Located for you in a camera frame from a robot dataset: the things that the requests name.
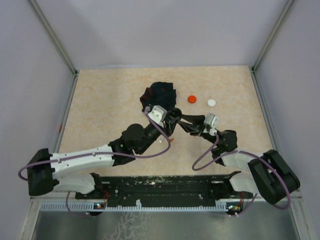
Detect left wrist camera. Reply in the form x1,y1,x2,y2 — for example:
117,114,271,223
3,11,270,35
148,105,167,127

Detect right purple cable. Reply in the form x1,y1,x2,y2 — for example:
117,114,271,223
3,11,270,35
191,132,292,217

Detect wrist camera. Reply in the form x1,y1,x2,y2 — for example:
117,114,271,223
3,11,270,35
203,113,219,136
148,105,167,127

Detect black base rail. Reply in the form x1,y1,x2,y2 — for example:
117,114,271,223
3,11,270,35
75,174,253,208

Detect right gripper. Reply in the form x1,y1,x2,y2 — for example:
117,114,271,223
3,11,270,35
177,113,219,147

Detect dark navy folded cloth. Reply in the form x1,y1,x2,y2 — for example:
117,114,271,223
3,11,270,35
139,81,177,112

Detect white cable duct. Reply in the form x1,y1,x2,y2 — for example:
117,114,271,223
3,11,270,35
39,199,241,213

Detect orange earbud case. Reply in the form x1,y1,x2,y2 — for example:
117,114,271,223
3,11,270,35
187,95,197,104

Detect white earbud case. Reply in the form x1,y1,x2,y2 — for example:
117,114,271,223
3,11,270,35
207,99,217,108

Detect black earbud case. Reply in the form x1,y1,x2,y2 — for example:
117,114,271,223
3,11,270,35
170,108,182,119

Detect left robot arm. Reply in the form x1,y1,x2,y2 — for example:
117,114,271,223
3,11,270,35
25,105,182,199

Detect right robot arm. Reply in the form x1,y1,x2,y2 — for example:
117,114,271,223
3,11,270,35
178,113,301,205

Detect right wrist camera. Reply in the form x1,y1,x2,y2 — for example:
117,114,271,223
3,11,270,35
203,113,219,136

